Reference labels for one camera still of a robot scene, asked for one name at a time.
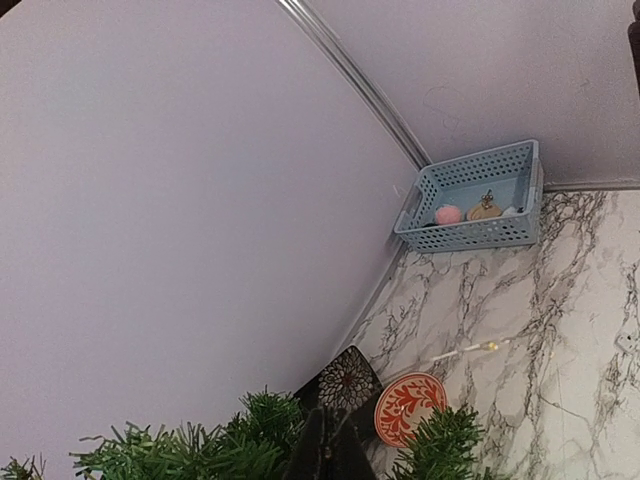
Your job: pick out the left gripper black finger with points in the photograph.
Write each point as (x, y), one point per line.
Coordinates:
(329, 448)

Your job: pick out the small green christmas tree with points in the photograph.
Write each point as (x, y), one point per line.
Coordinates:
(258, 442)

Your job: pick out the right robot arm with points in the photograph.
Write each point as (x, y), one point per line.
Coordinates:
(633, 33)

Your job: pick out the black floral square plate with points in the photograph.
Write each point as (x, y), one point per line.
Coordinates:
(348, 382)

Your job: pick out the orange white patterned bowl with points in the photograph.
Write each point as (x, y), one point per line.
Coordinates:
(404, 403)

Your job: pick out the pink pompom ornament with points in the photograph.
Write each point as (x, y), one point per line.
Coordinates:
(448, 215)

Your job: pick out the beige fabric ornament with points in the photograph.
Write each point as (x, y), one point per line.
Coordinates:
(485, 209)

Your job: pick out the light blue perforated basket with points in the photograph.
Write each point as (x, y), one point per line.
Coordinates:
(512, 172)

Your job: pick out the right aluminium frame post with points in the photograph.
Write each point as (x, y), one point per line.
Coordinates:
(328, 42)

